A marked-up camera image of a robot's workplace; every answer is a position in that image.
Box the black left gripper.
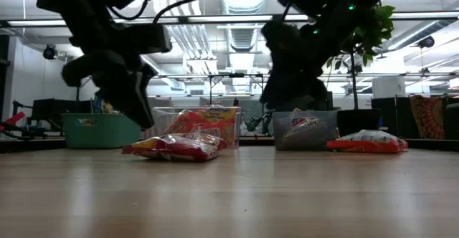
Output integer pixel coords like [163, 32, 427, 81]
[60, 14, 158, 130]

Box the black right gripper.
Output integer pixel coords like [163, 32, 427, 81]
[260, 15, 336, 112]

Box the red Maruchan noodle pack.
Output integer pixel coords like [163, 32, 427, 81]
[168, 131, 230, 151]
[283, 108, 322, 138]
[120, 135, 220, 163]

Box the black jointed lamp arm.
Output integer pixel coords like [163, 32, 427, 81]
[10, 100, 34, 128]

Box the clear plastic bin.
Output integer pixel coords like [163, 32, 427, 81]
[151, 105, 242, 149]

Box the smoky grey plastic bin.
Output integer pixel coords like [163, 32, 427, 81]
[271, 110, 339, 152]

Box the teal plastic bin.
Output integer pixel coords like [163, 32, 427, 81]
[60, 113, 143, 150]

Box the green potted plant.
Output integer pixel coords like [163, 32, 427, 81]
[324, 4, 396, 138]

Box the black desk equipment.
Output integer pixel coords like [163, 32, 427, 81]
[30, 97, 93, 131]

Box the white pillar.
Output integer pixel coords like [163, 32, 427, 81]
[372, 75, 407, 99]

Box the black office partition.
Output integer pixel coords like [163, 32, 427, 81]
[371, 96, 412, 138]

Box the black ceiling spotlight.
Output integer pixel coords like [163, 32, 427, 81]
[417, 35, 436, 49]
[42, 43, 59, 61]

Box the red background object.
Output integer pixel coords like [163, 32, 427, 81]
[0, 111, 27, 133]

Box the orange patterned cloth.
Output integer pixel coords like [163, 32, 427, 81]
[408, 94, 447, 141]

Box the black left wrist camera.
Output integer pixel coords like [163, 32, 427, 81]
[116, 22, 173, 55]

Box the silver ventilation duct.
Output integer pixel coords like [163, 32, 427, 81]
[217, 0, 270, 94]

